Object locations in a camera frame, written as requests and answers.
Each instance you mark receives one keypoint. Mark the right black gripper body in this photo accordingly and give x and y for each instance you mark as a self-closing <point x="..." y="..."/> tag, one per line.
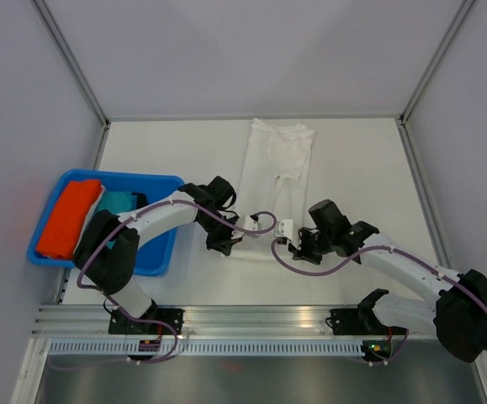
<point x="312" y="246"/>

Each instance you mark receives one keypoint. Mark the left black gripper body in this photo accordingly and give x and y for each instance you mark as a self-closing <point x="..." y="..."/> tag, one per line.
<point x="217" y="236"/>

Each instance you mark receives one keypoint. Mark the white t-shirt with robot print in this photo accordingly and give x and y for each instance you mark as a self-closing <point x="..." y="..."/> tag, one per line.
<point x="275" y="171"/>

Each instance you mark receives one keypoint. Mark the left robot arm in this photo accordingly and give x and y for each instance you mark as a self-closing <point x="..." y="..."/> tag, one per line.
<point x="107" y="251"/>

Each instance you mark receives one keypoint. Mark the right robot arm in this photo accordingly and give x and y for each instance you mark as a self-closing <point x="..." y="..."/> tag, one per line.
<point x="448" y="305"/>

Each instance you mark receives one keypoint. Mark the dark navy t-shirt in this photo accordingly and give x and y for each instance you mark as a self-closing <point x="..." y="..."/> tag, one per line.
<point x="140" y="200"/>

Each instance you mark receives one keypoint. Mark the teal rolled t-shirt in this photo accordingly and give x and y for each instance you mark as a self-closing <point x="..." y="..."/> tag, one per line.
<point x="116" y="202"/>

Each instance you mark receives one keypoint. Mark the orange rolled t-shirt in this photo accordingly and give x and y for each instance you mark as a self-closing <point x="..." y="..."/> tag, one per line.
<point x="63" y="228"/>

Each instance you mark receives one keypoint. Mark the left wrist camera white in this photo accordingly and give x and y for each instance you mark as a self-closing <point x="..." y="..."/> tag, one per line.
<point x="252" y="226"/>

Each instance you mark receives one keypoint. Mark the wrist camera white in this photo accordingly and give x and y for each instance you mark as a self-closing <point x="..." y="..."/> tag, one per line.
<point x="252" y="226"/>
<point x="285" y="230"/>

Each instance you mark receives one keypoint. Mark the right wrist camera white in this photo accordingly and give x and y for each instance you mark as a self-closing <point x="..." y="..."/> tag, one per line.
<point x="285" y="230"/>

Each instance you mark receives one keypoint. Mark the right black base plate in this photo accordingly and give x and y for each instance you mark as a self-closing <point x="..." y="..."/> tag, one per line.
<point x="355" y="322"/>

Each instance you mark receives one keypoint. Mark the aluminium mounting rail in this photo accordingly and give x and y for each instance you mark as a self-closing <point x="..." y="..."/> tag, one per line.
<point x="191" y="322"/>

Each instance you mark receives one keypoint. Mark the left aluminium frame post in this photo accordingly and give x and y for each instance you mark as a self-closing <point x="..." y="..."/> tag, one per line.
<point x="54" y="30"/>

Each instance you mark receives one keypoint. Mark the aluminium frame post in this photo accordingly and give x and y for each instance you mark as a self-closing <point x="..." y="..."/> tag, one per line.
<point x="446" y="42"/>
<point x="54" y="30"/>

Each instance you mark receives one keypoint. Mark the white slotted cable duct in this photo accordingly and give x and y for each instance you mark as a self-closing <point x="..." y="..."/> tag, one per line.
<point x="349" y="348"/>

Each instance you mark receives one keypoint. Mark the right aluminium frame post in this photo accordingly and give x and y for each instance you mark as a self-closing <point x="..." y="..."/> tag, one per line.
<point x="446" y="42"/>

